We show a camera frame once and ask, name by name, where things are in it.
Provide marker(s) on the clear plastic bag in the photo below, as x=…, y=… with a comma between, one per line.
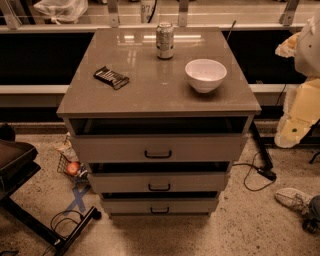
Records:
x=62, y=11

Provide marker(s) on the grey sneaker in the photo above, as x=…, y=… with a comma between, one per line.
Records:
x=294, y=199

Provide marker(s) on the grey drawer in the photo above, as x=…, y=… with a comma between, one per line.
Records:
x=158, y=182
x=107, y=149
x=160, y=206

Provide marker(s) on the blue tape cross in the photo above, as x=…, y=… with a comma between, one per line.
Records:
x=78, y=193

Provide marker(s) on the black stand leg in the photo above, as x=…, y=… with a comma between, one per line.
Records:
x=266, y=169

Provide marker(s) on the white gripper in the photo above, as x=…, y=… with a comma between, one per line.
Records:
x=308, y=53

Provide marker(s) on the red apple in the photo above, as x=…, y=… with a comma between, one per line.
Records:
x=72, y=168

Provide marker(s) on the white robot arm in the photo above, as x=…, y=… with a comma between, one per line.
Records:
x=307, y=55

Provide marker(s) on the black snack bar wrapper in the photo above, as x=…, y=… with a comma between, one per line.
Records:
x=111, y=78

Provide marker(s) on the wire basket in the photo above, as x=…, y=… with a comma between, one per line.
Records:
x=81, y=176

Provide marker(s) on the silver soda can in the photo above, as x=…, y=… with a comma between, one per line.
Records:
x=165, y=40

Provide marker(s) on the grey drawer cabinet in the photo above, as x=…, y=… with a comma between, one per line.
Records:
x=157, y=101

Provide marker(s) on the white ceramic bowl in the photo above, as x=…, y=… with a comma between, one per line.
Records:
x=205, y=75

